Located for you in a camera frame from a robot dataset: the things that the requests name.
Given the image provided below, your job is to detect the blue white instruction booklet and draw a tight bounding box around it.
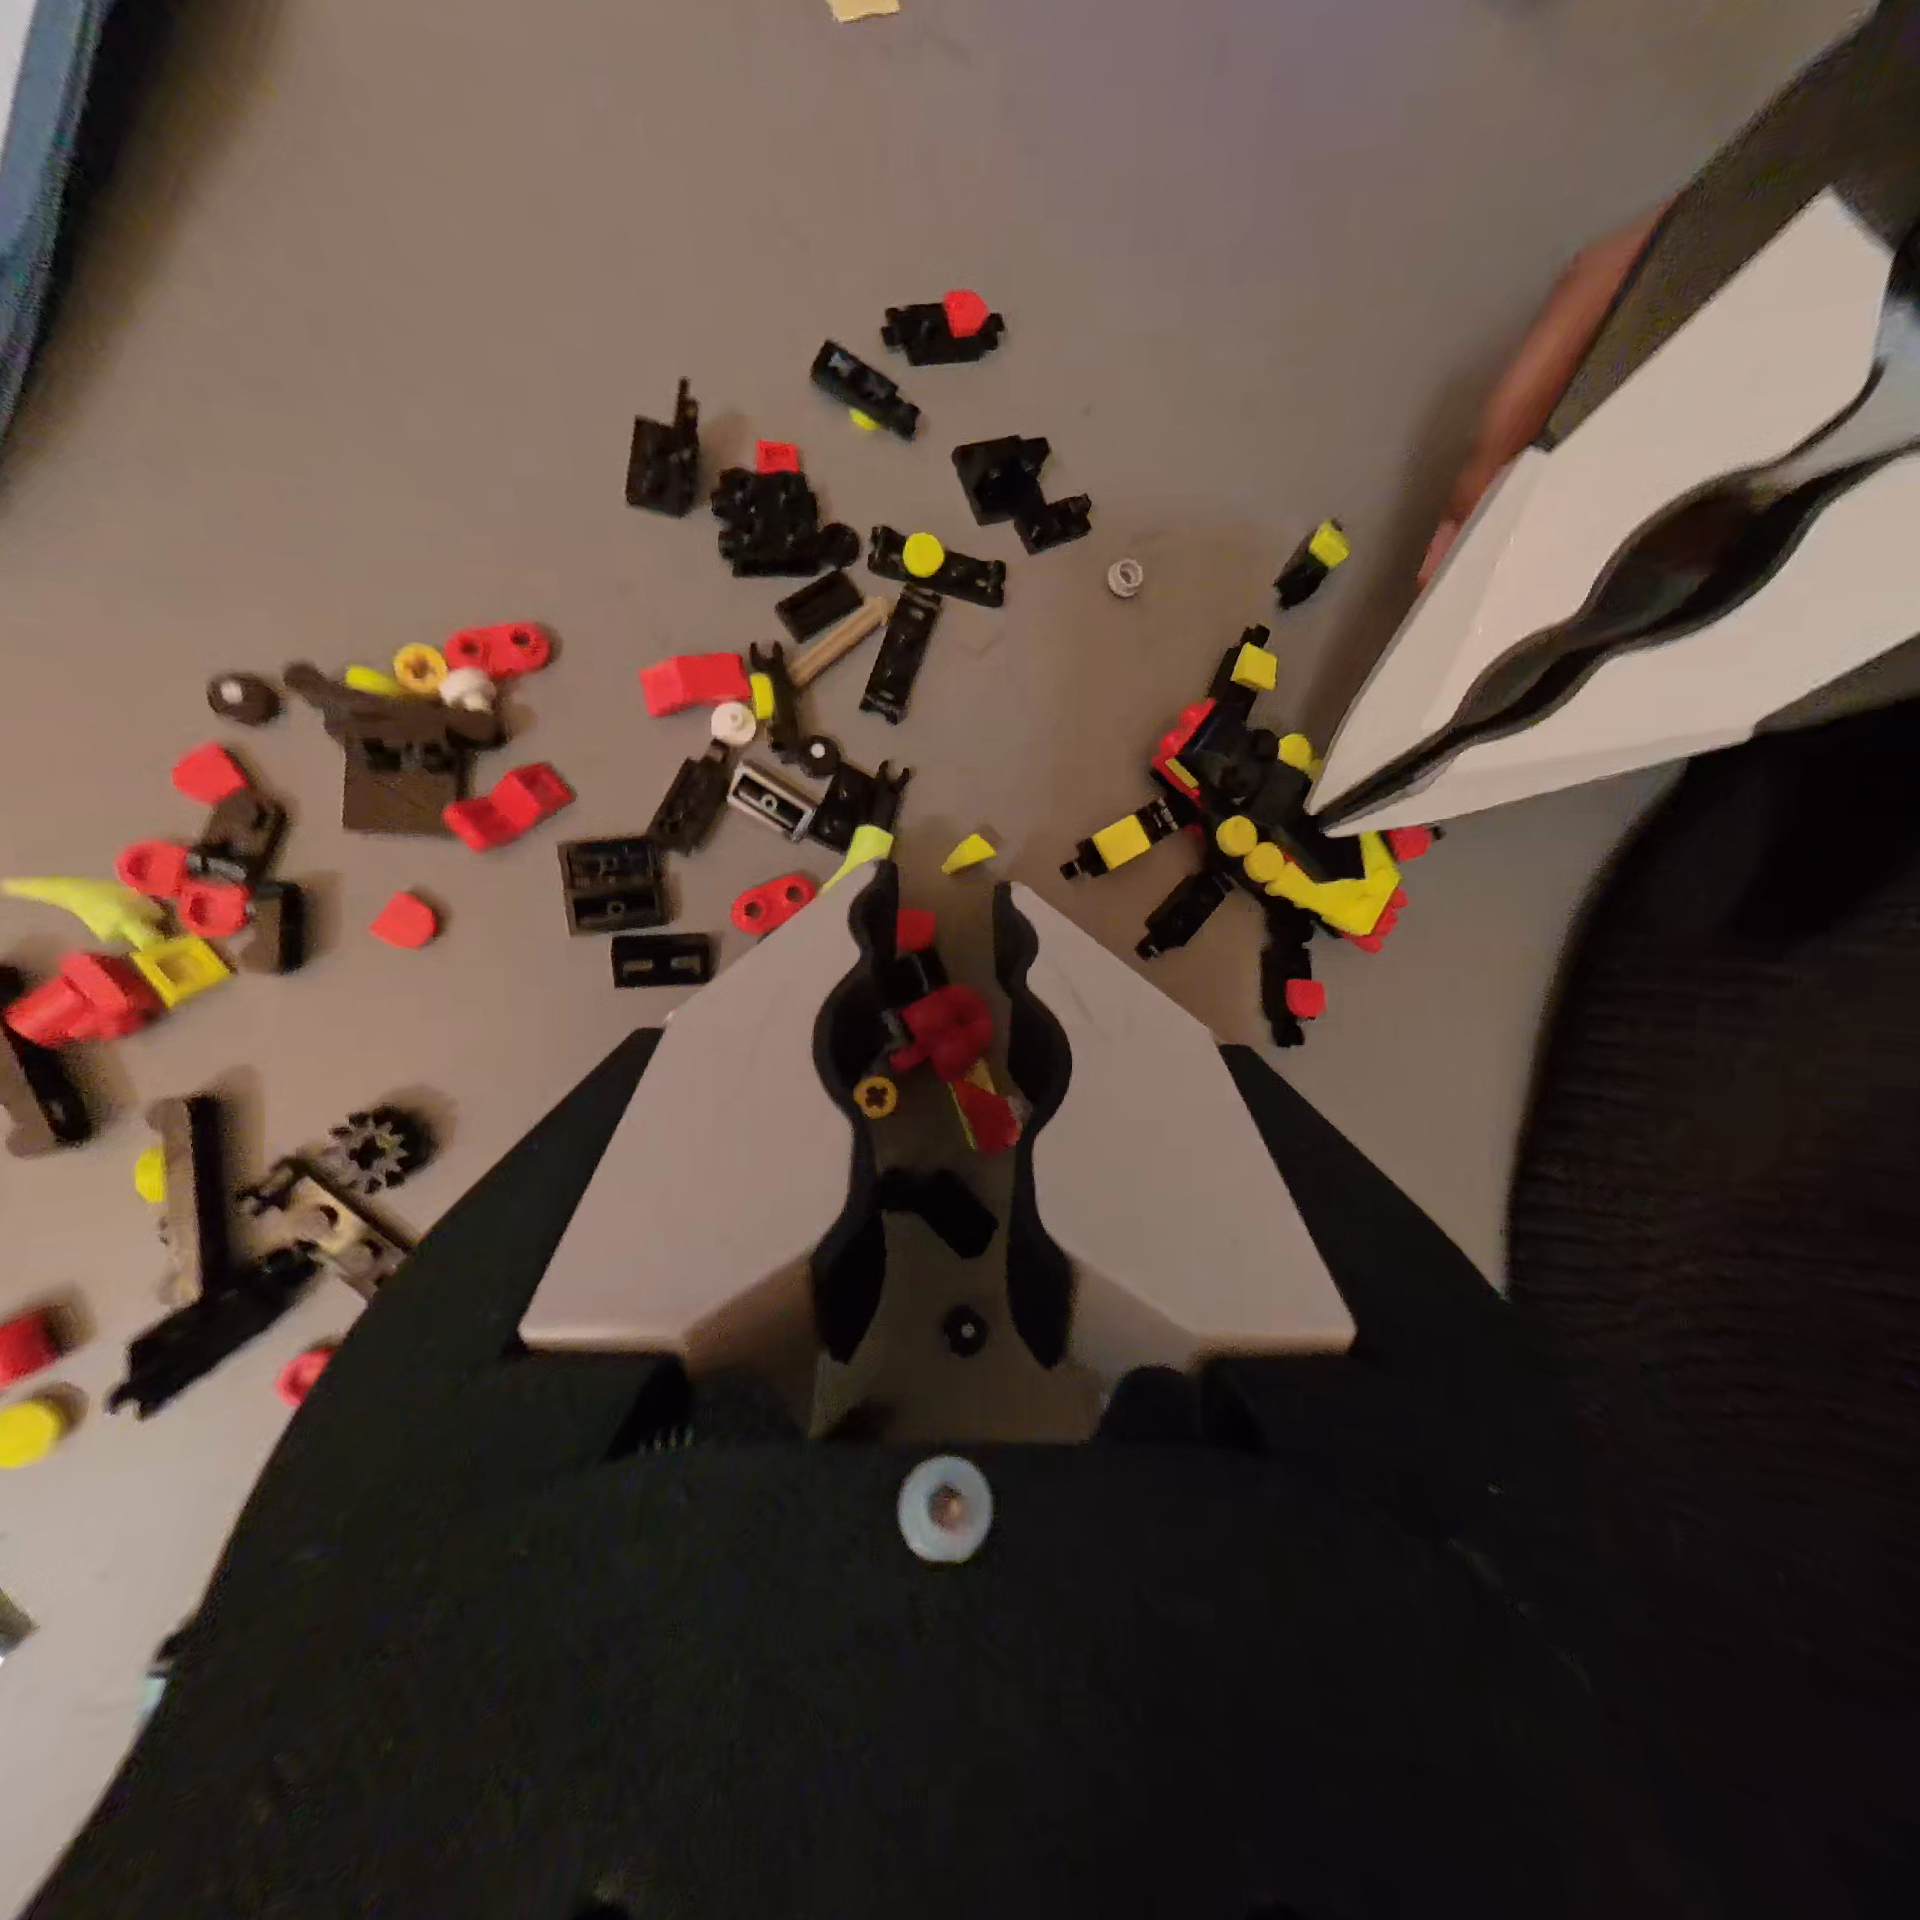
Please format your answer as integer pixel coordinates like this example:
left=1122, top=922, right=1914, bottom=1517
left=0, top=0, right=115, bottom=453

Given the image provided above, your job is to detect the person's right hand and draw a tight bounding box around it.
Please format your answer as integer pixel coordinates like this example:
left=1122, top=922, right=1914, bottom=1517
left=1415, top=207, right=1673, bottom=590

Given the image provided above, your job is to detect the pile of lego pieces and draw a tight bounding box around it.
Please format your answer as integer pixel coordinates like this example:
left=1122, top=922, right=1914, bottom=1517
left=0, top=287, right=1096, bottom=1471

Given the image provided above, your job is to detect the black yellow lego spider model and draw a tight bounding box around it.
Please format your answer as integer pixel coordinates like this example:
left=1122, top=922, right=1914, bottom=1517
left=1059, top=622, right=1445, bottom=1049

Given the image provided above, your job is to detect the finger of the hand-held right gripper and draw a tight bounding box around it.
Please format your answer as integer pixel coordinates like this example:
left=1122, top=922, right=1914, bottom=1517
left=1311, top=186, right=1901, bottom=823
left=1324, top=439, right=1920, bottom=838

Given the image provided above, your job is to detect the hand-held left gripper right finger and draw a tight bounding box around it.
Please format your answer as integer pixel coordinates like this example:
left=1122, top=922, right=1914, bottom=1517
left=991, top=881, right=1360, bottom=1431

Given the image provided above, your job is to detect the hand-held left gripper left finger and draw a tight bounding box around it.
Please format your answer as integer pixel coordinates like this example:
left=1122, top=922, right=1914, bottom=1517
left=519, top=862, right=905, bottom=1440

